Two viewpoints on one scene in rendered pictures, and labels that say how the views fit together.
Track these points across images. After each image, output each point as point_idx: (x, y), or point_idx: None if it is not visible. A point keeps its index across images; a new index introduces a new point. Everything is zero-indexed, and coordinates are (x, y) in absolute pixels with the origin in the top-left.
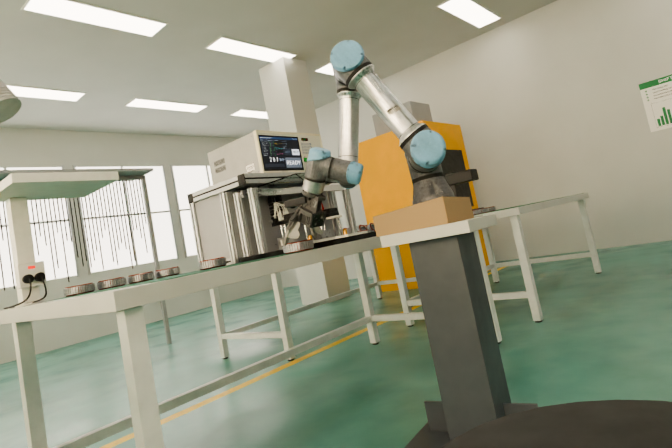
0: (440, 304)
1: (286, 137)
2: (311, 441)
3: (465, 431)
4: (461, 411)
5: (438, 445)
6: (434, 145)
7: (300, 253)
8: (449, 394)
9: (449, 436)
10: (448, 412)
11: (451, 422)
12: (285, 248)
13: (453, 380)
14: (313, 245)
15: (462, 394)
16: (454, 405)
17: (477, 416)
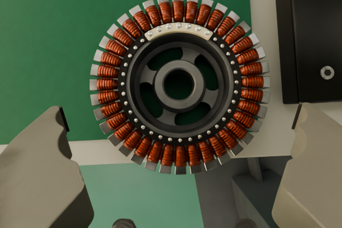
0: None
1: None
2: None
3: (236, 196)
4: (241, 203)
5: (224, 169)
6: None
7: (118, 163)
8: (245, 202)
9: (232, 179)
10: (238, 190)
11: (236, 188)
12: (97, 77)
13: (251, 217)
14: (226, 148)
15: (247, 216)
16: (241, 200)
17: (243, 216)
